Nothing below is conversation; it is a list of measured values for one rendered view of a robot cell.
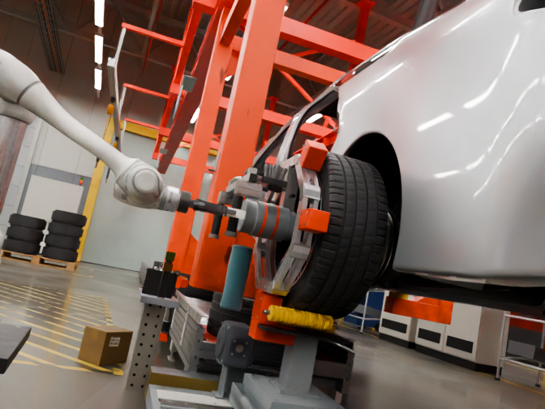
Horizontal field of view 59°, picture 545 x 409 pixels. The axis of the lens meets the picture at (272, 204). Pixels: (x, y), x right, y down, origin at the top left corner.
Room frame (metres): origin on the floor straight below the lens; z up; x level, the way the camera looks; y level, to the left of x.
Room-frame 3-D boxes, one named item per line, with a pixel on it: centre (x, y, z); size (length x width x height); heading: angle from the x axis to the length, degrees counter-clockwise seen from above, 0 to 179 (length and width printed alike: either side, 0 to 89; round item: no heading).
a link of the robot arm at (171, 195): (1.62, 0.35, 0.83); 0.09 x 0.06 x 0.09; 15
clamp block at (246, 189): (1.69, 0.10, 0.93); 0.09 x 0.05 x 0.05; 105
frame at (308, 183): (1.91, -0.06, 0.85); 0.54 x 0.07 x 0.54; 15
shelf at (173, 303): (2.37, 0.46, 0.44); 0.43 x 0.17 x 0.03; 15
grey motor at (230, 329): (2.24, -0.09, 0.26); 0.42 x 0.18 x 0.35; 105
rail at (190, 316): (3.58, 0.53, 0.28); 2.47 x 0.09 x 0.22; 15
